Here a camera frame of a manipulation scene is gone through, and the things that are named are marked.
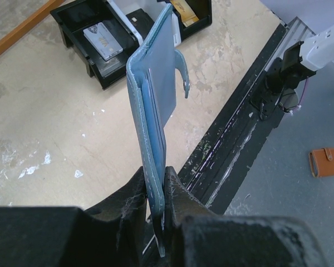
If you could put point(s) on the brown leather wallet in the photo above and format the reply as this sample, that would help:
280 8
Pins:
322 162

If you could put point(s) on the black and white organizer tray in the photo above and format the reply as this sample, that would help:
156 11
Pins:
74 17

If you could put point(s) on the blue card holder wallet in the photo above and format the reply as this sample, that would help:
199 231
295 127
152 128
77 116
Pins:
150 73

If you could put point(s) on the black credit card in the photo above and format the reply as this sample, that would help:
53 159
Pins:
141 21

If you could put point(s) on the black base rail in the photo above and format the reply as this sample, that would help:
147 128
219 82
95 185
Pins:
216 168

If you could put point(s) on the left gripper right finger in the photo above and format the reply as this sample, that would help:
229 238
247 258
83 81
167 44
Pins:
195 236

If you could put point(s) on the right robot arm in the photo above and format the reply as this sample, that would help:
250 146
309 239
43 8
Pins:
301 61

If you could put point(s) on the white card in tray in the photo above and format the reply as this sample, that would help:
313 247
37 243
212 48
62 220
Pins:
103 41

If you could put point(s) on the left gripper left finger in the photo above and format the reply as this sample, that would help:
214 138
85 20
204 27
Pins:
108 234

